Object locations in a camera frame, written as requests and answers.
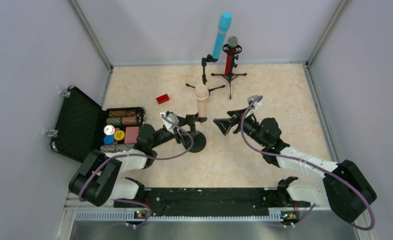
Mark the open black carrying case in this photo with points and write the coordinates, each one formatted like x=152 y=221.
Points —
x=79 y=128

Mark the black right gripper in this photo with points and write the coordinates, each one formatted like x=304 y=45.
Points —
x=239 y=120

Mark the blue microphone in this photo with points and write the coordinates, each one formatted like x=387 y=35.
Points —
x=224 y=24

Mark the pink playing card deck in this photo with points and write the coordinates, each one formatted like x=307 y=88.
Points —
x=131 y=134

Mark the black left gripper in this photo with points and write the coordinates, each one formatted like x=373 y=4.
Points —
x=186 y=122

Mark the pink microphone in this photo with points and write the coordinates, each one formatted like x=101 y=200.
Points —
x=201 y=94

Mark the black round base clamp stand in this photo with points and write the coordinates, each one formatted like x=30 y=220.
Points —
x=199 y=139

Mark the red toy brick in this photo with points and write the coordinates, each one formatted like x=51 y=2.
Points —
x=162 y=99

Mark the blue round token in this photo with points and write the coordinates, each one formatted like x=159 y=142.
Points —
x=108 y=139

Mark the white round token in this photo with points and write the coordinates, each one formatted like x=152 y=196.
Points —
x=109 y=130

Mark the yellow round token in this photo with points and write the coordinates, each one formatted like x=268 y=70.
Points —
x=119 y=135

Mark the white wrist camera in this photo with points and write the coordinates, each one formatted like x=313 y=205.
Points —
x=256 y=102
x=170 y=121

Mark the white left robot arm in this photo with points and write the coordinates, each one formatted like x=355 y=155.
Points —
x=96 y=179

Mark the black shock mount tripod stand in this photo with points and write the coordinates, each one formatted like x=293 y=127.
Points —
x=231 y=76

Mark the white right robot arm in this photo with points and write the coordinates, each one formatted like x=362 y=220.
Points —
x=340 y=186

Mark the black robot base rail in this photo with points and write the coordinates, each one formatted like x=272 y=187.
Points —
x=215 y=201

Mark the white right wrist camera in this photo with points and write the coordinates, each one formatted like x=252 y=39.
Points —
x=256 y=102

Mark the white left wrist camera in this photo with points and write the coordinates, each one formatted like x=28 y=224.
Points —
x=170 y=121

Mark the red glitter microphone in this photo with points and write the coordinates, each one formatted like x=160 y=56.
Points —
x=229 y=48

